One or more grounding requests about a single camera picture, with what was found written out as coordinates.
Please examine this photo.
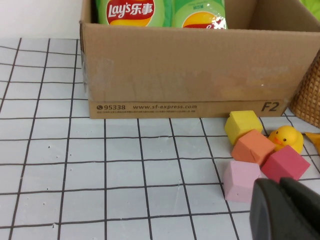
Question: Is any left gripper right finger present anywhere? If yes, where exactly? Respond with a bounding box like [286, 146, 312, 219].
[278, 176, 320, 240]

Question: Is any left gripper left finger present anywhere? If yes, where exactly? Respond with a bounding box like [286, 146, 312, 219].
[249, 177, 300, 240]

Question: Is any yellow snack packet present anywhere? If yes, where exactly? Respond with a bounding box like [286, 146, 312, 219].
[303, 131, 320, 151]

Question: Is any green Lay's chips bag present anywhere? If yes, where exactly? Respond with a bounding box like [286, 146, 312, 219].
[171, 0, 229, 30]
[94, 0, 173, 28]

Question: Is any pink foam cube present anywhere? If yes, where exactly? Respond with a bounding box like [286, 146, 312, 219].
[223, 160, 263, 203]

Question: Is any red foam cube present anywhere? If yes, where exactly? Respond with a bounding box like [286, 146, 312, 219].
[261, 144, 312, 183]

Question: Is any orange foam cube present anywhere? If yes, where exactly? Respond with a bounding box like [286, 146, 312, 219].
[231, 129, 276, 166]

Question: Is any yellow rubber duck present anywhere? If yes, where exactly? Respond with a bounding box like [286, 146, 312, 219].
[267, 125, 305, 154]

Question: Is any yellow foam cube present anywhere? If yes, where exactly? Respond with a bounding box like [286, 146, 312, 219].
[224, 110, 264, 146]

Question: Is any woven rattan basket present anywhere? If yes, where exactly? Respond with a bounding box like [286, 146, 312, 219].
[289, 51, 320, 128]

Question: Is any brown cardboard box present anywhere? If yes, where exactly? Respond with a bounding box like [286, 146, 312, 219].
[79, 0, 320, 120]

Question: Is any green fabric basket liner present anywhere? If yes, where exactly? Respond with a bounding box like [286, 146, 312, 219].
[298, 0, 320, 22]

